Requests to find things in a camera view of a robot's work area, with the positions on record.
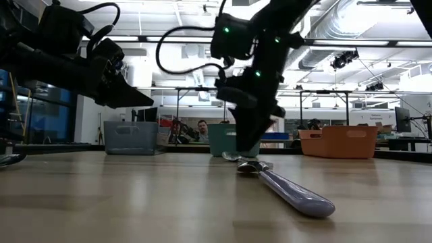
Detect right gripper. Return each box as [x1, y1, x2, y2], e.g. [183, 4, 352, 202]
[215, 50, 287, 152]

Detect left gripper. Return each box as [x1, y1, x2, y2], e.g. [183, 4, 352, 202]
[9, 37, 155, 109]

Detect purple handled spoon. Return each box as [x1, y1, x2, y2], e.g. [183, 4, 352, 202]
[236, 159, 336, 219]

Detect black monitor on arm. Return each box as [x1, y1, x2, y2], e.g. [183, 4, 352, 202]
[394, 106, 412, 133]

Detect black computer monitor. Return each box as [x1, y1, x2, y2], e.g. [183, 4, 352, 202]
[130, 107, 159, 124]

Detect teal plastic bin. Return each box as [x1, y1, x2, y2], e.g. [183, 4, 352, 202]
[207, 123, 261, 158]

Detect gray plastic bin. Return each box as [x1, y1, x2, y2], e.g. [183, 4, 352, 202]
[103, 120, 169, 156]

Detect person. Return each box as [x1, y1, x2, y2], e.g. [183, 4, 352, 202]
[196, 119, 210, 142]

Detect orange plastic bin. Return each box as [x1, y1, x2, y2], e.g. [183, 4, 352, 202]
[298, 125, 380, 159]

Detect black ceiling spotlight cluster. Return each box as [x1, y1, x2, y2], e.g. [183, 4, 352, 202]
[330, 49, 360, 70]

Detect black track spotlights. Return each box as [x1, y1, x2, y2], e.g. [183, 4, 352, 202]
[365, 80, 385, 92]

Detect black background frame stand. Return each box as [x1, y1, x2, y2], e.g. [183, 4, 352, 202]
[175, 86, 227, 125]
[298, 89, 350, 126]

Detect black aluminium table frame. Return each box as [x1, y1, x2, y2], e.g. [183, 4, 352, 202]
[0, 143, 432, 163]

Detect black left camera cable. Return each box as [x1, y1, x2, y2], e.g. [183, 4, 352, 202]
[78, 1, 122, 60]

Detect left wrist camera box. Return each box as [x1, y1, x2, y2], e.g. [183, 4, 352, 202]
[36, 3, 95, 55]

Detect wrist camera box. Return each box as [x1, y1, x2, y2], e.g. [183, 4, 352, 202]
[36, 3, 95, 55]
[211, 12, 256, 61]

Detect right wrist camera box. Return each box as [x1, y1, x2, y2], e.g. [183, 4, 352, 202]
[211, 12, 256, 61]

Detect yellow cable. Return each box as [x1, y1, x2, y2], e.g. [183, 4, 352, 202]
[9, 72, 28, 134]

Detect black ceiling light rail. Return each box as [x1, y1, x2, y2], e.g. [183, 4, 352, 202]
[80, 34, 432, 48]

